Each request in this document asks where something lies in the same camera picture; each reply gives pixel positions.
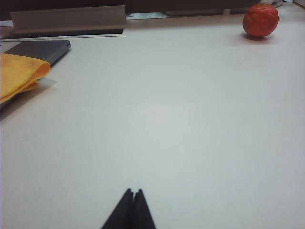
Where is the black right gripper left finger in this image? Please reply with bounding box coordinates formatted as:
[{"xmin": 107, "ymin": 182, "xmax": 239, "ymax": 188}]
[{"xmin": 101, "ymin": 188, "xmax": 133, "ymax": 229}]

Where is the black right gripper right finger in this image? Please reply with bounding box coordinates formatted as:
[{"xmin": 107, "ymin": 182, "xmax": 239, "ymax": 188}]
[{"xmin": 130, "ymin": 188, "xmax": 157, "ymax": 229}]

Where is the grey fabric desk divider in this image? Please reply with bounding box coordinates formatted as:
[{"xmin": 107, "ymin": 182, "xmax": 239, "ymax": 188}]
[{"xmin": 0, "ymin": 0, "xmax": 272, "ymax": 15}]

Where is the yellow microfibre rag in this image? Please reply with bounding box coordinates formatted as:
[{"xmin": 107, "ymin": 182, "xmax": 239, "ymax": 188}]
[{"xmin": 0, "ymin": 52, "xmax": 51, "ymax": 104}]

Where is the silver closed laptop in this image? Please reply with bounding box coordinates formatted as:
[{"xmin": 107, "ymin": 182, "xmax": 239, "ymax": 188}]
[{"xmin": 0, "ymin": 40, "xmax": 72, "ymax": 121}]

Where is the orange tangerine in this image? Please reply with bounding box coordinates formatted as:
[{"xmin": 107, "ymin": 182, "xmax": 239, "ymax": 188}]
[{"xmin": 243, "ymin": 3, "xmax": 280, "ymax": 38}]

